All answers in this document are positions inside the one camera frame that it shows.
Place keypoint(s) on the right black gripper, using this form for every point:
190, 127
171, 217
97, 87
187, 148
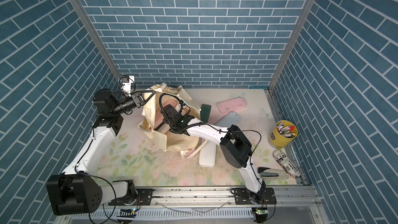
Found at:
167, 121

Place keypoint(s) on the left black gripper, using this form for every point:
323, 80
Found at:
137, 100

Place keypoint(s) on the cream canvas tote bag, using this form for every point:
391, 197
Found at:
164, 138

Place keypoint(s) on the dark green pencil case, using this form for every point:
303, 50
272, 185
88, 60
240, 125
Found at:
205, 112

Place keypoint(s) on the white pencil case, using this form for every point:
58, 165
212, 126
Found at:
207, 157

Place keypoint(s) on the light blue case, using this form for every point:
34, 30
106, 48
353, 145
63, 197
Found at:
230, 119

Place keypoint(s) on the pink pencil case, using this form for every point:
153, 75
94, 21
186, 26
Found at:
231, 105

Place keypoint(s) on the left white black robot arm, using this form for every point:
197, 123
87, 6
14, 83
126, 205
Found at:
75, 190

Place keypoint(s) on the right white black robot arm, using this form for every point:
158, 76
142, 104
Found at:
236, 148

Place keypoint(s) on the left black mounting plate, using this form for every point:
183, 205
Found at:
140, 197

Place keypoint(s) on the black mounting plate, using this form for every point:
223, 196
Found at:
140, 197
243, 196

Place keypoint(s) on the black grey stapler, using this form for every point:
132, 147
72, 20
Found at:
272, 174

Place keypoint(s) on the yellow pen holder cup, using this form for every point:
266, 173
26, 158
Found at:
283, 134

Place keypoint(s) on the white printed packet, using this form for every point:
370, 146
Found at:
288, 166

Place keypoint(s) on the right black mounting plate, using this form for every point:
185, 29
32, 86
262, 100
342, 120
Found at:
243, 196

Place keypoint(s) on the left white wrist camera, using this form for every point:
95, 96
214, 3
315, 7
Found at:
127, 85

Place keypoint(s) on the aluminium front rail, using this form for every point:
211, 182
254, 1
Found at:
212, 205

